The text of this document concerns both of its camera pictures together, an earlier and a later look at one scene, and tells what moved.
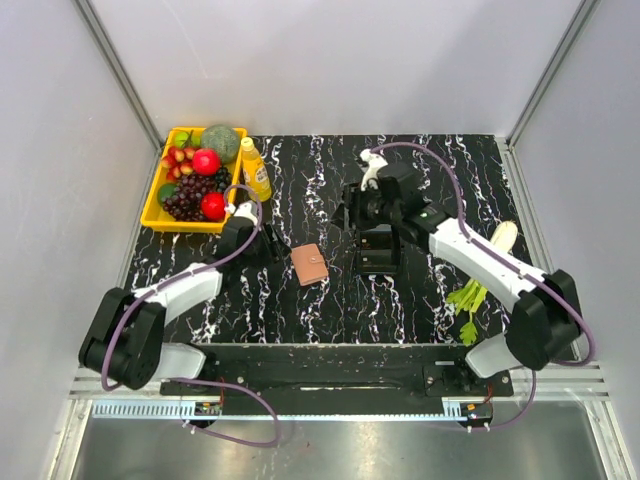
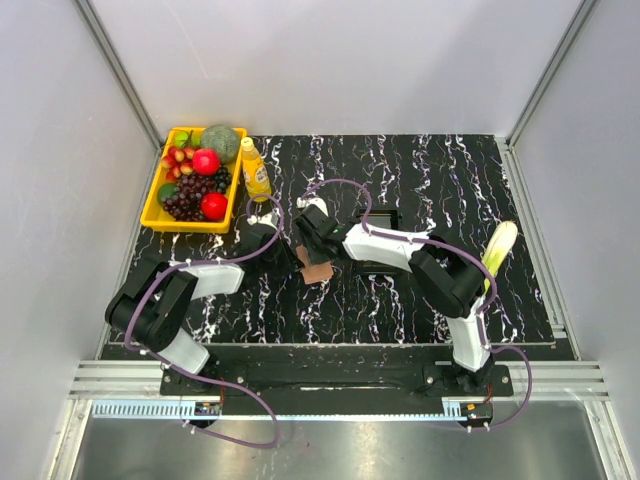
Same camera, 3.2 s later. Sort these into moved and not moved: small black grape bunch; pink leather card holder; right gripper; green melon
Moved: right gripper
Not moved: green melon; small black grape bunch; pink leather card holder
